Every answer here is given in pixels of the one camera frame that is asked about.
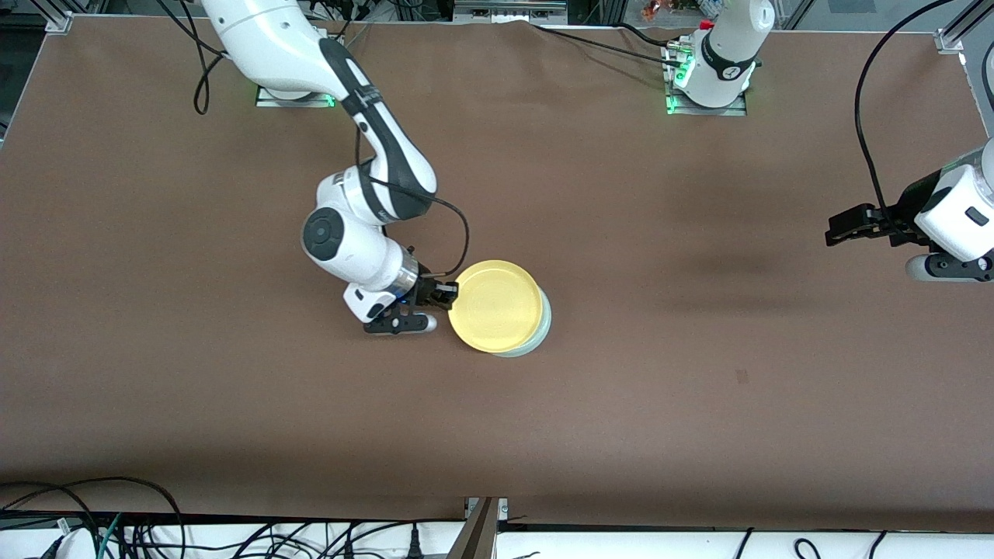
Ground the yellow plate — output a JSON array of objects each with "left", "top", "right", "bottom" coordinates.
[{"left": 447, "top": 259, "right": 545, "bottom": 355}]

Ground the pale green plate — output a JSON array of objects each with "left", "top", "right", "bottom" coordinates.
[{"left": 489, "top": 289, "right": 554, "bottom": 359}]

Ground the aluminium profile bar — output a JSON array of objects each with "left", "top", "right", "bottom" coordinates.
[{"left": 447, "top": 497, "right": 509, "bottom": 559}]

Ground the grey power strip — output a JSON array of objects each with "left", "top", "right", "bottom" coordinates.
[{"left": 453, "top": 0, "right": 568, "bottom": 25}]

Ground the white lower shelf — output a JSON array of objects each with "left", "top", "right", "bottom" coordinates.
[{"left": 0, "top": 519, "right": 994, "bottom": 559}]

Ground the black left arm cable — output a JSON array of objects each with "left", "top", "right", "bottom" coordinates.
[{"left": 853, "top": 0, "right": 960, "bottom": 227}]

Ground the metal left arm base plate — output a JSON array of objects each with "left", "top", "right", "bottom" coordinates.
[{"left": 662, "top": 43, "right": 749, "bottom": 117}]

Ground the aluminium frame corner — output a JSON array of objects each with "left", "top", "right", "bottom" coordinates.
[{"left": 935, "top": 0, "right": 994, "bottom": 54}]

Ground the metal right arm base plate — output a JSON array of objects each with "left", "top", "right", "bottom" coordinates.
[{"left": 254, "top": 84, "right": 338, "bottom": 109}]

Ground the black looped cable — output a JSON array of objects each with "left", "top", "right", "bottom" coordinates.
[{"left": 0, "top": 476, "right": 186, "bottom": 559}]

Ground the green cable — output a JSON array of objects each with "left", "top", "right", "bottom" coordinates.
[{"left": 97, "top": 512, "right": 125, "bottom": 559}]

